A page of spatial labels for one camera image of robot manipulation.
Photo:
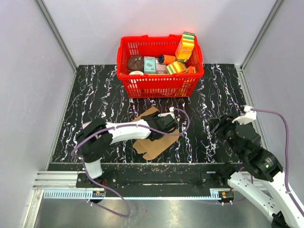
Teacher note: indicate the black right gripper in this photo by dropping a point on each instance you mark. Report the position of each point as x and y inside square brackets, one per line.
[223, 122]

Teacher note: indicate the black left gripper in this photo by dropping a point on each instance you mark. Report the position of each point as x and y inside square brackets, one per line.
[154, 116]

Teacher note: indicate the brown cardboard box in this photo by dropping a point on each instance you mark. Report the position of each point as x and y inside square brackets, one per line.
[148, 143]

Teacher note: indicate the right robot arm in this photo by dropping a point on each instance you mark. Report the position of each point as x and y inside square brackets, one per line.
[281, 207]

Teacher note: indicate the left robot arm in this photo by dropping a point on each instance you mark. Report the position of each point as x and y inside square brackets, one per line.
[96, 138]

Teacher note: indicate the pink small box in basket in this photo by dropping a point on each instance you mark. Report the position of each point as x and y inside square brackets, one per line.
[160, 68]

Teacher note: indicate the yellow green striped box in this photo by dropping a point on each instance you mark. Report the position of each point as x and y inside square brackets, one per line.
[175, 68]

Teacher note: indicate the teal snack box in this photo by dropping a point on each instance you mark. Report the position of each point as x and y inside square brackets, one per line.
[149, 65]

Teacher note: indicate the red plastic shopping basket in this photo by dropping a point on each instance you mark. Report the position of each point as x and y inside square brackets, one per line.
[157, 85]

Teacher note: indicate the white round lid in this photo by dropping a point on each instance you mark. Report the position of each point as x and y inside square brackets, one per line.
[136, 73]

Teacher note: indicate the small orange packet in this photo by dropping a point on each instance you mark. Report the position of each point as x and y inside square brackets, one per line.
[190, 70]

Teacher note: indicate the orange tube with blue cap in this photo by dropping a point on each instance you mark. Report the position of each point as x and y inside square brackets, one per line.
[166, 59]

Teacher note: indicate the brown round cookie pack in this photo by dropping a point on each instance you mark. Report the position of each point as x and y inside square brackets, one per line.
[135, 63]

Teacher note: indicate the tall orange yellow carton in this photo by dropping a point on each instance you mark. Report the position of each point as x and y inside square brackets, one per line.
[185, 47]

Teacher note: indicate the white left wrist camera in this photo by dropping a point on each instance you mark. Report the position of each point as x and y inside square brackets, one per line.
[167, 112]

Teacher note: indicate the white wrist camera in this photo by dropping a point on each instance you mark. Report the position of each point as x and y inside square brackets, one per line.
[246, 117]
[167, 112]

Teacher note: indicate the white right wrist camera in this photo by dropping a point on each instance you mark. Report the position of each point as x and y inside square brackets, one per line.
[246, 117]

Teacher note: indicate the aluminium frame rail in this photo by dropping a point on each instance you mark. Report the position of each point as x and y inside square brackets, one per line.
[54, 30]

